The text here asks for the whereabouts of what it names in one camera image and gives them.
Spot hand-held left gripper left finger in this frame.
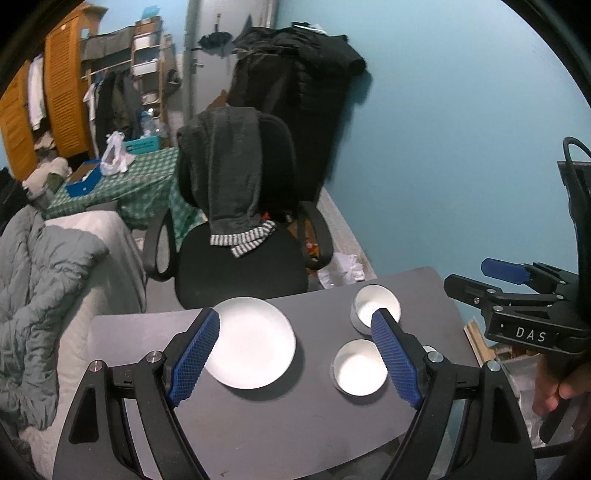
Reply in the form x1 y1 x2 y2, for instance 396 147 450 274
53 307 221 480

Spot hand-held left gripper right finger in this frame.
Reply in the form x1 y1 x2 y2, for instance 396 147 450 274
370 308 539 480

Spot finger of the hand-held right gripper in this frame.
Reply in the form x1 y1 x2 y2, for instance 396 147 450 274
481 257 578 296
444 274 561 315

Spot white bowl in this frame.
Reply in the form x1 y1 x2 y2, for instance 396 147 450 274
352 284 402 335
331 339 389 397

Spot white plate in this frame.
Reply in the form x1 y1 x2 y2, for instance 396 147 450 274
202 298 297 389

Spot person's right hand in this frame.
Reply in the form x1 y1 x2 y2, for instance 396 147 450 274
532 353 591 437

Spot wooden board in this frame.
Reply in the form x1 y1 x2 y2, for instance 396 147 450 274
464 318 495 365

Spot clear plastic bag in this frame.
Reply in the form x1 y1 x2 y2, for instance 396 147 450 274
501 357 555 448

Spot black office chair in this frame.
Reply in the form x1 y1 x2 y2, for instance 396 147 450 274
142 108 334 310

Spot large white plastic bag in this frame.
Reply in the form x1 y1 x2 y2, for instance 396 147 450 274
318 253 365 289

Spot orange plastic bag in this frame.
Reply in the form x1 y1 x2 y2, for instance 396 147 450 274
302 222 320 259

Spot grey quilted blanket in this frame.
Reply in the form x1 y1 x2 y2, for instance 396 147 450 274
0 205 109 430

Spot green checked tablecloth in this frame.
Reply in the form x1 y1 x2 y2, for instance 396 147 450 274
44 147 204 241

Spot grey hooded sweatshirt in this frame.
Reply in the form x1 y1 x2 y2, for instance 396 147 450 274
177 107 278 258

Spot blue shoebox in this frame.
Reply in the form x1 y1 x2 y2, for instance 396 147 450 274
65 159 102 198

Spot small white plastic bag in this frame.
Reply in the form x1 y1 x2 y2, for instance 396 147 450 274
99 131 134 176

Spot blue plastic crate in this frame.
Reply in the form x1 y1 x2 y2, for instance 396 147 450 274
124 136 163 155

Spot white and olive clothes pile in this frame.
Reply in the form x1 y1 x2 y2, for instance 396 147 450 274
22 157 72 206

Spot black clothes pile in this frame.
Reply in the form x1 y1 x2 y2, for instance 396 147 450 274
0 166 28 222

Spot hanging dark jackets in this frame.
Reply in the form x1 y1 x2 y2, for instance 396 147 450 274
83 69 144 153

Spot grey door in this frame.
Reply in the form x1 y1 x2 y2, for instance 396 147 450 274
182 0 278 125

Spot wooden louvred wardrobe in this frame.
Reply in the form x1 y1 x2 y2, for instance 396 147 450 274
0 2 107 181

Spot wooden shelf unit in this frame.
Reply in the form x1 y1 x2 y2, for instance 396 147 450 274
129 16 169 112

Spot white hanging shirt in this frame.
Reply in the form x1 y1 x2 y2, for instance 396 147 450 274
25 58 49 130

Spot black umbrella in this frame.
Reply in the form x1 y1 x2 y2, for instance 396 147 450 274
198 30 236 57

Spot grey fabric rack cover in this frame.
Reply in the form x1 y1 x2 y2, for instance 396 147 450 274
81 25 134 63

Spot black cable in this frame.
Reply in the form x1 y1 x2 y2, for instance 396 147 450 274
562 136 591 222

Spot black coats on wall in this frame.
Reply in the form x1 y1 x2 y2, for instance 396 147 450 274
228 21 368 204

